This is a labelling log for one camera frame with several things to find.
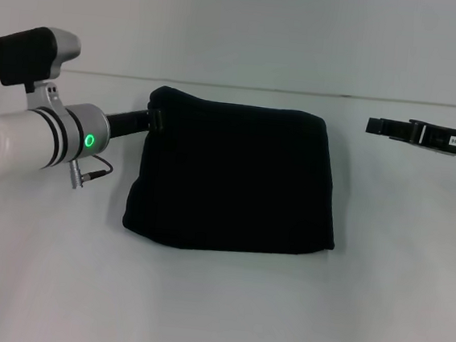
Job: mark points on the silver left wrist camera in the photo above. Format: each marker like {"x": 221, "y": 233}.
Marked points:
{"x": 30, "y": 59}

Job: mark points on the black shirt with FREE print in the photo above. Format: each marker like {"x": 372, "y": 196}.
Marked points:
{"x": 235, "y": 176}

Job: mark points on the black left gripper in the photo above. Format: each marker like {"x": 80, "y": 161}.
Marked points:
{"x": 129, "y": 121}

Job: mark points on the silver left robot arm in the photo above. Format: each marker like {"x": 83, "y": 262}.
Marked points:
{"x": 41, "y": 141}

